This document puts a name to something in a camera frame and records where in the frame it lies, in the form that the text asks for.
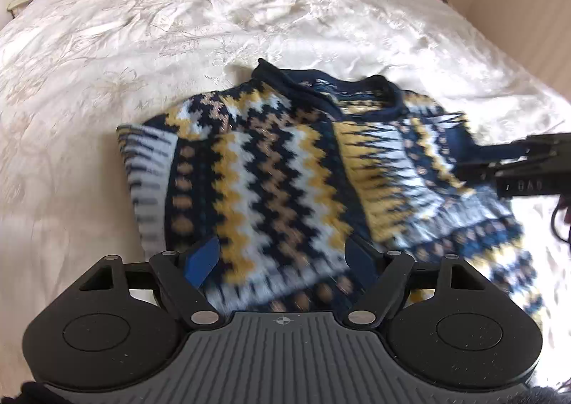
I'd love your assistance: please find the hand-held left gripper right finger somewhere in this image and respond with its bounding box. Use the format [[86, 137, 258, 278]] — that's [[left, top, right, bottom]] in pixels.
[[343, 238, 491, 329]]

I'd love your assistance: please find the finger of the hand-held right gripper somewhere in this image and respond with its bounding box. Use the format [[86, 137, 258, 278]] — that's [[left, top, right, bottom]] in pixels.
[[473, 133, 571, 157], [455, 158, 507, 184]]

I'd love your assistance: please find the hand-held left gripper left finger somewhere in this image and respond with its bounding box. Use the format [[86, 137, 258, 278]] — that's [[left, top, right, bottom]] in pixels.
[[78, 237, 221, 329]]

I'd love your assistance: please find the navy yellow patterned knit sweater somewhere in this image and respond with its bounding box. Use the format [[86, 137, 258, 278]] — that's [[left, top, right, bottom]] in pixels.
[[116, 58, 547, 333]]

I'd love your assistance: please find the dark fuzzy cloth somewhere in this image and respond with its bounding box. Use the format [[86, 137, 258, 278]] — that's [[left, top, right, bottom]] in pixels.
[[18, 381, 59, 404], [513, 386, 563, 404]]

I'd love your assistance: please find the bed with white floral bedspread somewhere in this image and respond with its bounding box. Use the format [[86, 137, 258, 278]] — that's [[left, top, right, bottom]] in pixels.
[[0, 0, 571, 387]]

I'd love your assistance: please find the cream nightstand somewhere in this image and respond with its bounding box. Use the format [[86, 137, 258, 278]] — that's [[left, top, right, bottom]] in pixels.
[[6, 0, 45, 19]]

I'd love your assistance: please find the black cable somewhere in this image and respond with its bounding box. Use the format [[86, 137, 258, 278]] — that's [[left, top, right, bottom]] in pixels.
[[551, 196, 571, 249]]

